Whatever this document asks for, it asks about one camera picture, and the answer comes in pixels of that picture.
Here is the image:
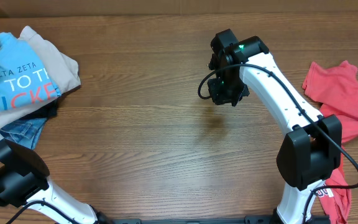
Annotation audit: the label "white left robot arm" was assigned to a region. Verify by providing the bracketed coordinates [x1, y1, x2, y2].
[0, 135, 111, 224]

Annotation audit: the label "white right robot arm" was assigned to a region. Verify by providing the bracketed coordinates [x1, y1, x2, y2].
[202, 29, 342, 223]

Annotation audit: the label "dark folded garment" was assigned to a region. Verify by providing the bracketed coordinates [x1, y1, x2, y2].
[21, 100, 58, 120]

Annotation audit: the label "beige folded trousers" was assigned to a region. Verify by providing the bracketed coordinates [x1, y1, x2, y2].
[0, 26, 81, 128]

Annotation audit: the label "folded blue jeans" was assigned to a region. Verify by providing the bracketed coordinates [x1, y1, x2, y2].
[0, 118, 48, 150]

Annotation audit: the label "red t-shirt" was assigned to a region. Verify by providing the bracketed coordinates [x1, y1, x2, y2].
[301, 60, 358, 224]

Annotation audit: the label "light blue t-shirt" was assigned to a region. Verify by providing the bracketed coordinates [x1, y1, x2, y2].
[0, 32, 61, 112]

